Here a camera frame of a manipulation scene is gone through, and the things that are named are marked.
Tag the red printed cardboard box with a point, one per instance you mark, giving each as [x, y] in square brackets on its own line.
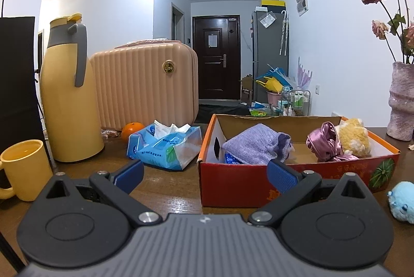
[233, 183]

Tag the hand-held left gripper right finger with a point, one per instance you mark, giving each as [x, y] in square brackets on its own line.
[281, 175]

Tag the pink satin cloth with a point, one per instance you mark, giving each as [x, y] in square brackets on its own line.
[323, 141]

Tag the blue paper bags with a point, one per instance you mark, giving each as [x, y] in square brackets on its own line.
[278, 74]

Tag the yellow mug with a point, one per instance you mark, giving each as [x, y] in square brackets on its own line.
[27, 173]

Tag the yellow bag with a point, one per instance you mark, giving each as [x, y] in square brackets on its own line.
[271, 84]

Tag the clear plastic packet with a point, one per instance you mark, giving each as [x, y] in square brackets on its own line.
[267, 20]

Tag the purple wall decoration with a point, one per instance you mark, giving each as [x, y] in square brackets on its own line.
[304, 73]

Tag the orange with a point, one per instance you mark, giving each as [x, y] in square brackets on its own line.
[131, 131]

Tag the yellow thermos jug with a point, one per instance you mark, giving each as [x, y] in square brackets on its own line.
[71, 102]

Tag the yellow plush toy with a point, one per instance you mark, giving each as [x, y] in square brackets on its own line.
[352, 138]

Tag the blue printed packet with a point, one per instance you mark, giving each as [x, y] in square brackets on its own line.
[231, 159]

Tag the black panel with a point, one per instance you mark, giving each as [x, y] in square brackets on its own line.
[19, 86]

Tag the light blue plush toy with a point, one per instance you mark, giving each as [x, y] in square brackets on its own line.
[402, 202]

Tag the grey framed side door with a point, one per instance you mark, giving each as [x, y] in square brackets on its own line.
[177, 23]

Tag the clear snack packet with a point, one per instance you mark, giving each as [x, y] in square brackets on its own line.
[111, 134]

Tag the green printed bag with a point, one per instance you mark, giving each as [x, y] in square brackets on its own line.
[258, 113]

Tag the white wall socket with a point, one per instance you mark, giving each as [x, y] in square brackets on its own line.
[317, 89]

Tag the blue tissue pack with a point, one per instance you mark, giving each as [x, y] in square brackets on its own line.
[155, 150]

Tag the pink bucket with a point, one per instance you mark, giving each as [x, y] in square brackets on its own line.
[273, 98]

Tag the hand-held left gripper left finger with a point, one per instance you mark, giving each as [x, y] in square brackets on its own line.
[129, 175]

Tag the yellow and black box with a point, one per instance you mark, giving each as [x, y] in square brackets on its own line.
[273, 3]

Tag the pink ribbed suitcase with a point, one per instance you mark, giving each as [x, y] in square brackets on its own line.
[139, 95]

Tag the folded white umbrella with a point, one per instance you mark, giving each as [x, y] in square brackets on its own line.
[284, 34]

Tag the pink textured vase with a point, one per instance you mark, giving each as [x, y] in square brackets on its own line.
[401, 102]

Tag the white paper on door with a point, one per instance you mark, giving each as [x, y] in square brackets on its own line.
[212, 40]

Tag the purple knit pouch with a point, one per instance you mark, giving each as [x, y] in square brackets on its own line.
[252, 144]

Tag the brown cardboard box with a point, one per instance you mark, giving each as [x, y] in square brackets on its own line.
[247, 89]

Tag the dark brown entrance door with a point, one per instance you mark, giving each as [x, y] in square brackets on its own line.
[213, 70]

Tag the grey refrigerator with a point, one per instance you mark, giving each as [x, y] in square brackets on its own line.
[262, 47]

